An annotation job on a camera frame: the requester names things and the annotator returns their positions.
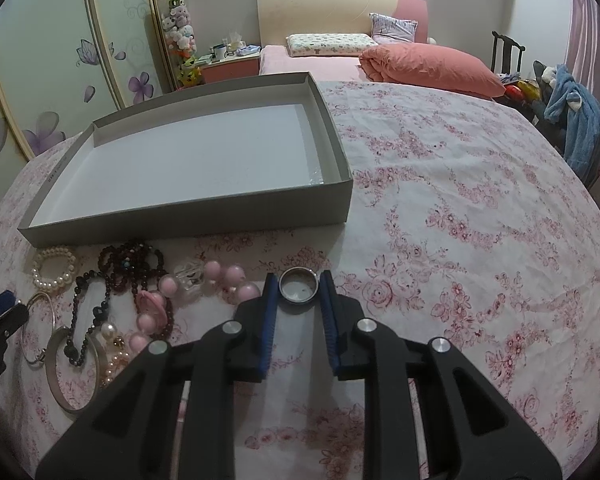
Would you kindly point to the thin silver bangle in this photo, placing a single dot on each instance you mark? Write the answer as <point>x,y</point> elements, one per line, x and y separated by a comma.
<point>36,331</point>

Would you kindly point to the pearl pendant earring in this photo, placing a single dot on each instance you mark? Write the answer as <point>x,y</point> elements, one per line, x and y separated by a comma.
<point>111,336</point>

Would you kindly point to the pink floral bed sheet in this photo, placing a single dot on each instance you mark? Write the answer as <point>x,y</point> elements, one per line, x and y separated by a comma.
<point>464,223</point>

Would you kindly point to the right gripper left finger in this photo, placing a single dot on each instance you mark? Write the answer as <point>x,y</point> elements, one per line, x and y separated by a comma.
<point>170,413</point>

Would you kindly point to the white floral pillow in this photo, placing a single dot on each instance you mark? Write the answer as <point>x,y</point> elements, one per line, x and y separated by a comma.
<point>301,45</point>

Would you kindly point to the stack of plush toys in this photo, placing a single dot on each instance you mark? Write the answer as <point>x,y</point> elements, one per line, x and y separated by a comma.
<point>179,40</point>

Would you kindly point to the folded salmon duvet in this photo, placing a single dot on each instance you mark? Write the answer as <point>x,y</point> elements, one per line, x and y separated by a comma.
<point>430,66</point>

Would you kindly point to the pink bedside table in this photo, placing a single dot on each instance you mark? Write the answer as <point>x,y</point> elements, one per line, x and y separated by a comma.
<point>231,68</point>

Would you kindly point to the lilac patterned pillow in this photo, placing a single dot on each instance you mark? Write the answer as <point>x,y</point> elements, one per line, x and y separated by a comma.
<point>389,30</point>

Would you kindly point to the dark wooden chair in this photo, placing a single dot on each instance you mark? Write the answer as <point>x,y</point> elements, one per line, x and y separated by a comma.
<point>502,49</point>

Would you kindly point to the floral sliding wardrobe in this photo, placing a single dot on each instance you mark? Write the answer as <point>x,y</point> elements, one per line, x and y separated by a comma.
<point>65,63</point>

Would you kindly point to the wide silver cuff bangle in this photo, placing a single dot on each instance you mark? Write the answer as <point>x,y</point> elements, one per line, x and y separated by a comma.
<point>74,387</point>

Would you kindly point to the white mug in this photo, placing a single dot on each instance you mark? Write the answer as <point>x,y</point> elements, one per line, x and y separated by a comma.
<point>219,52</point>

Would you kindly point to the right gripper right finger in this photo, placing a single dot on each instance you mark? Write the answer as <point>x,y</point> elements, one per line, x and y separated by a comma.
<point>427,397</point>

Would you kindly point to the blue bathrobe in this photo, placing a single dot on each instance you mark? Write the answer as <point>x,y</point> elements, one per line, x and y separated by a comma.
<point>582,139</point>

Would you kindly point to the grey cardboard tray box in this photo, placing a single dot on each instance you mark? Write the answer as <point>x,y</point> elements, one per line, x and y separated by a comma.
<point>248,154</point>

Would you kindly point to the beige pink headboard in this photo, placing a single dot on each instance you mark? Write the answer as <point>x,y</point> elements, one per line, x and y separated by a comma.
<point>281,18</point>

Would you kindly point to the pink mattress sheet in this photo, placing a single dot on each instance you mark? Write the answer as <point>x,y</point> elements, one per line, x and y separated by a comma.
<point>276,60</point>

